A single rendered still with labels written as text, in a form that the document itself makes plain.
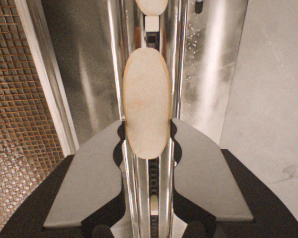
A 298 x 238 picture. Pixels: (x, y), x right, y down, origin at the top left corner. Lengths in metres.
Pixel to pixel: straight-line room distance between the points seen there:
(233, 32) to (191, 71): 0.05
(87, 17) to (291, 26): 0.24
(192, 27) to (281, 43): 0.13
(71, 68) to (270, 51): 0.26
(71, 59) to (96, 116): 0.09
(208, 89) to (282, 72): 0.12
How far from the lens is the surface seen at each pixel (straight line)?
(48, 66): 0.19
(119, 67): 0.20
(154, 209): 0.33
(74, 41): 0.25
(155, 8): 0.20
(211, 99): 0.22
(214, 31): 0.20
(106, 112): 0.27
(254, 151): 0.35
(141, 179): 0.30
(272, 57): 0.28
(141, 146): 0.15
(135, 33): 0.20
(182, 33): 0.19
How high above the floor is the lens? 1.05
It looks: 62 degrees down
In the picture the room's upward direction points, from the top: 180 degrees clockwise
